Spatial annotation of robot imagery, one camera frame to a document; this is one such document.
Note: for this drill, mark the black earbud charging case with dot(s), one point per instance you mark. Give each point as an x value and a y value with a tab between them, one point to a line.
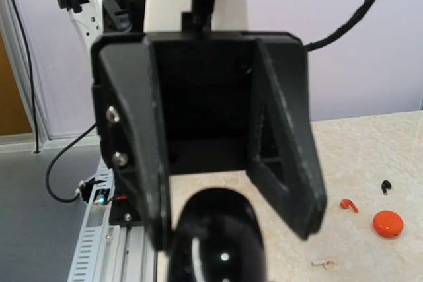
217	238

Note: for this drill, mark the pink earbud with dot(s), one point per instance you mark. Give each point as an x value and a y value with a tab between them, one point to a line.
326	264

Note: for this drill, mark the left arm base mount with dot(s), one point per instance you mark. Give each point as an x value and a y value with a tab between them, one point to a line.
99	196

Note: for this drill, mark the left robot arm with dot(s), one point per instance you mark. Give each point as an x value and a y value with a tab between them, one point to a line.
96	19

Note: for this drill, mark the black earbud left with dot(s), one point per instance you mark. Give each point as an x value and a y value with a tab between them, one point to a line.
386	186

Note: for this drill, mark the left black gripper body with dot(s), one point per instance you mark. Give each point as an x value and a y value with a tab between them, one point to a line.
198	103

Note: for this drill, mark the red earbud charging case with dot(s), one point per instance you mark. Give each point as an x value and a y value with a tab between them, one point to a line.
388	224

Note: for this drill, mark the front aluminium rail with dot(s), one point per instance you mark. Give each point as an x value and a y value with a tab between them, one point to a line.
107	252

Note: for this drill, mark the red earbud left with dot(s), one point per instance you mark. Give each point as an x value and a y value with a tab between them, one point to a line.
348	204

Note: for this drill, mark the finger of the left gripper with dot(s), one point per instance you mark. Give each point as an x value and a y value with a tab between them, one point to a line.
282	158
128	80

